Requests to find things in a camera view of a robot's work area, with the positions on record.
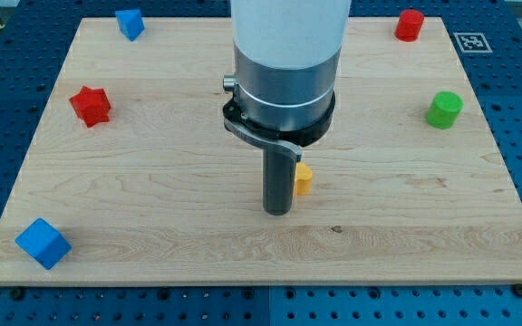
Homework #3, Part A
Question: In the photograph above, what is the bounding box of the blue triangular prism block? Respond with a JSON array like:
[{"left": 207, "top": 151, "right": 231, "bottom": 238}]
[{"left": 115, "top": 8, "right": 145, "bottom": 42}]

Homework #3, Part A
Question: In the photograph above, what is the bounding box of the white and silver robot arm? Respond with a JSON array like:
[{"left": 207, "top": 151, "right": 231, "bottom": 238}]
[{"left": 223, "top": 0, "right": 352, "bottom": 216}]

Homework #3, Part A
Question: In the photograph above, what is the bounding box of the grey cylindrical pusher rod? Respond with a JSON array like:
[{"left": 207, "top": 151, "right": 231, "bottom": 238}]
[{"left": 263, "top": 150, "right": 297, "bottom": 216}]

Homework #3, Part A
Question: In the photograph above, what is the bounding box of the green cylinder block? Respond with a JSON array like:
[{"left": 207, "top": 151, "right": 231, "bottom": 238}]
[{"left": 426, "top": 91, "right": 464, "bottom": 129}]

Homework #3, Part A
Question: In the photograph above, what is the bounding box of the wooden board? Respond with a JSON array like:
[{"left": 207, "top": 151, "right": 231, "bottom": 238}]
[{"left": 0, "top": 17, "right": 522, "bottom": 287}]

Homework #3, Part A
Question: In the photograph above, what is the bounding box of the red star block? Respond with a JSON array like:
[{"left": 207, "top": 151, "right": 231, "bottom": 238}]
[{"left": 69, "top": 86, "right": 111, "bottom": 128}]

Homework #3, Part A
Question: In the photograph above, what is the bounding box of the white fiducial marker tag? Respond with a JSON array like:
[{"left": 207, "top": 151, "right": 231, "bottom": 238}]
[{"left": 453, "top": 32, "right": 492, "bottom": 53}]

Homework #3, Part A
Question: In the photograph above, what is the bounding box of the red cylinder block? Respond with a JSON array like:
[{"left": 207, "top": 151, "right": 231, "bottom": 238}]
[{"left": 394, "top": 9, "right": 425, "bottom": 42}]

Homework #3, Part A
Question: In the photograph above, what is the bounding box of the blue cube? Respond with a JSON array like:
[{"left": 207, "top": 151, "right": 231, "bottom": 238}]
[{"left": 14, "top": 218, "right": 72, "bottom": 270}]

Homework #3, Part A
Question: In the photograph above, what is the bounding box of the yellow block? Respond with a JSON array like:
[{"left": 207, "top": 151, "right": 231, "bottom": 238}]
[{"left": 293, "top": 162, "right": 314, "bottom": 196}]

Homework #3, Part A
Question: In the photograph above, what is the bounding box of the black flange with grey bracket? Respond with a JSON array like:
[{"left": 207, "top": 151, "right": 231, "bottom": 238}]
[{"left": 222, "top": 93, "right": 336, "bottom": 162}]

